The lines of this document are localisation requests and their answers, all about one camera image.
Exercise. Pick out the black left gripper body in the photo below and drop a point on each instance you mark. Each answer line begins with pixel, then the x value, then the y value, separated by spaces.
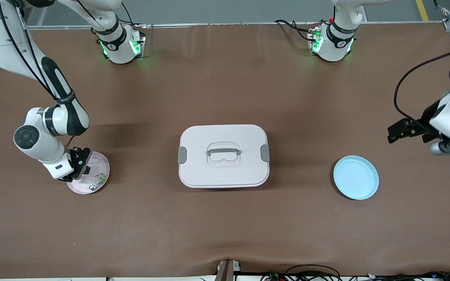
pixel 429 116

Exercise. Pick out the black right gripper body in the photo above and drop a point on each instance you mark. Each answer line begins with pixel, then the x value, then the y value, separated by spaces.
pixel 79 158

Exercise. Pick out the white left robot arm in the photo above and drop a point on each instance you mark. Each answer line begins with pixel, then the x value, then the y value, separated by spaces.
pixel 334 43

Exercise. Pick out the white green circuit breaker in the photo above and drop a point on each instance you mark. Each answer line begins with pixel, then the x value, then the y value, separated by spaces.
pixel 98 181

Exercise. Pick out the pale pink round plate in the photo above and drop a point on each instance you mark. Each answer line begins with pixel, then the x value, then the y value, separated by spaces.
pixel 96 187

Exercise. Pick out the light blue round plate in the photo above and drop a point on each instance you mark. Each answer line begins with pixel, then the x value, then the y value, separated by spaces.
pixel 356 177

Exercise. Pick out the grey box latch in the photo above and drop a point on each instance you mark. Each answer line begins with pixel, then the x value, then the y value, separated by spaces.
pixel 265 153
pixel 182 155

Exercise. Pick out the white lidded storage box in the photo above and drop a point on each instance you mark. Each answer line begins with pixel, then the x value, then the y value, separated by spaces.
pixel 225 175

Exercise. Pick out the brown camera mount post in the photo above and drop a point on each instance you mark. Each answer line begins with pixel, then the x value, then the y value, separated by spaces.
pixel 225 271

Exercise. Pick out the metal table edge rail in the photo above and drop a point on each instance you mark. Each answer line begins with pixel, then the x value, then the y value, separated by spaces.
pixel 209 24

